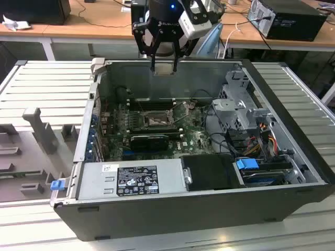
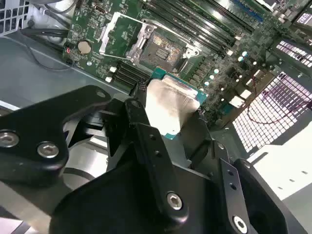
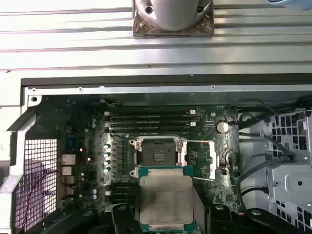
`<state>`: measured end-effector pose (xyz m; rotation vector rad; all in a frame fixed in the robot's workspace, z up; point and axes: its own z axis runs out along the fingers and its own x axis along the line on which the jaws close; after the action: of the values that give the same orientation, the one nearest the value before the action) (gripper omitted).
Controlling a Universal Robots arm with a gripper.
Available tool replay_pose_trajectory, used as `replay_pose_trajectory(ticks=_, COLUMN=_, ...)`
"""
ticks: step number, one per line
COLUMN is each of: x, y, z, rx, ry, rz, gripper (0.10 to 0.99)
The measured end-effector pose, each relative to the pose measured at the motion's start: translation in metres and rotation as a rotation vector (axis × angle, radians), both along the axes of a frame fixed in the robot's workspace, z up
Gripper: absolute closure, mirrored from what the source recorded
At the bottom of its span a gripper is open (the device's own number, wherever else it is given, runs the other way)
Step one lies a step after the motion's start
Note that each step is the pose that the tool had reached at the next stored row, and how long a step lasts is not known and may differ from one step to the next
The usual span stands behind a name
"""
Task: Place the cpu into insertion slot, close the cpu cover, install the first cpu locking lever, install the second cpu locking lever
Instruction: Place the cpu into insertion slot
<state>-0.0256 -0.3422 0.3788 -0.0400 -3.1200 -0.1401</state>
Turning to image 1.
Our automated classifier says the pale blue teach pendant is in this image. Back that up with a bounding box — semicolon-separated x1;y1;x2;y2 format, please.
203;22;225;59

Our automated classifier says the crumpled white paper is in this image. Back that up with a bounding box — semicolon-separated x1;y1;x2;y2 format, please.
2;14;32;31

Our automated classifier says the small black computer box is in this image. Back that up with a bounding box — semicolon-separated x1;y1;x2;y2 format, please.
130;0;151;27

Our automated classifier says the grey parts rack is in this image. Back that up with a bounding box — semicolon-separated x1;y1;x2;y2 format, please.
0;107;81;203

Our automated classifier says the wooden desk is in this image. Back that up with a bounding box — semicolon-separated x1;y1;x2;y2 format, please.
0;0;143;61
219;0;335;53

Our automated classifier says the black RAM slot bank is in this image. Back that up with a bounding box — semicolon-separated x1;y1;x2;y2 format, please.
129;125;184;140
128;97;176;111

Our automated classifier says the CPU socket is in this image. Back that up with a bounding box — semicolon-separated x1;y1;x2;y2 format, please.
141;108;178;130

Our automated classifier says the white cable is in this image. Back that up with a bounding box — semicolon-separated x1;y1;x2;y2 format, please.
224;22;243;60

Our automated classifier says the grey case handle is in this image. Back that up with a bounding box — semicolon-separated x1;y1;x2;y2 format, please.
90;58;107;79

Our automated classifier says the green motherboard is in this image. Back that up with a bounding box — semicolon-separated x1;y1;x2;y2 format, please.
104;101;218;162

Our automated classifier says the large black box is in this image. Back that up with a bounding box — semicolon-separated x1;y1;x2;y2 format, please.
0;0;71;26

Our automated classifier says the silver drive cage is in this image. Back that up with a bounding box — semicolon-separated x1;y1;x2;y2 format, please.
210;69;273;131

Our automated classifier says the hard disk in blue carrier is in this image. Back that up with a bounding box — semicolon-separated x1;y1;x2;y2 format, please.
235;158;287;188

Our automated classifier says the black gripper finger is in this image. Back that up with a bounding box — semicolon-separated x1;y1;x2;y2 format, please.
171;38;200;73
132;20;161;73

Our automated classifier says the yellow red wire bundle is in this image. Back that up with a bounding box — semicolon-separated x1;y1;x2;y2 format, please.
245;125;278;157

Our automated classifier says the black graphics card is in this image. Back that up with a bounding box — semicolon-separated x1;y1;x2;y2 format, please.
129;134;170;152

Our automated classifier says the black open PC case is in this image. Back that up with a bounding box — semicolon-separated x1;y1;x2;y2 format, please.
49;58;335;243

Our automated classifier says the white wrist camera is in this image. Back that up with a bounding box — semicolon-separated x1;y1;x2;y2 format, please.
178;0;213;40

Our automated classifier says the metal socket cover frame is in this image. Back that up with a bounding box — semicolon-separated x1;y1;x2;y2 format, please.
170;100;196;125

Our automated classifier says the silver power supply unit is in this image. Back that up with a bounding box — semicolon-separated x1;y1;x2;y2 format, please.
66;158;188;202

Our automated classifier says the black desktop PC tower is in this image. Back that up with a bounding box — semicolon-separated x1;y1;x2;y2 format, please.
247;0;329;42

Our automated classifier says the small CPU plate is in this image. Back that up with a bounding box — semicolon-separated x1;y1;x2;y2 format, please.
153;62;175;76

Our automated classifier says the black plastic shroud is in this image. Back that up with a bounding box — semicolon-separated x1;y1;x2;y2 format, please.
180;154;247;191

